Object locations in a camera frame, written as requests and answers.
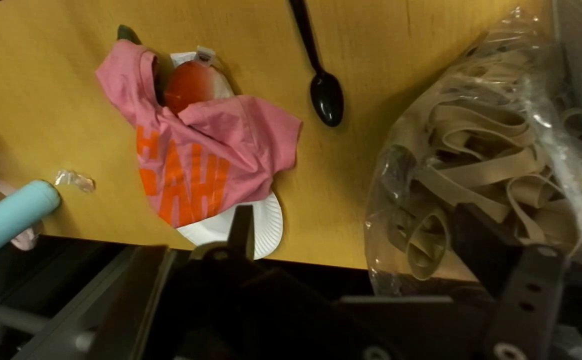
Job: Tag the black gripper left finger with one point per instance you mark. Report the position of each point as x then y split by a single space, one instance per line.
116 312

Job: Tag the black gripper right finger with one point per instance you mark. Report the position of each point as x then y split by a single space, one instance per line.
526 312

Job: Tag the pink shirt orange print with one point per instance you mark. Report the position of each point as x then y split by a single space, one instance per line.
236 133

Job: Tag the red turnip plushie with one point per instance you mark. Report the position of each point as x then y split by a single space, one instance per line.
190 86

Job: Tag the clear plastic piece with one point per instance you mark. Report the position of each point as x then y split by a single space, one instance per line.
75 180

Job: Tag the white paper plate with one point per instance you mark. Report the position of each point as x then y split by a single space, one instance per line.
267 226

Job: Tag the black plastic spoon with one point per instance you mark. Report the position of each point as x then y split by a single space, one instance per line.
326 100

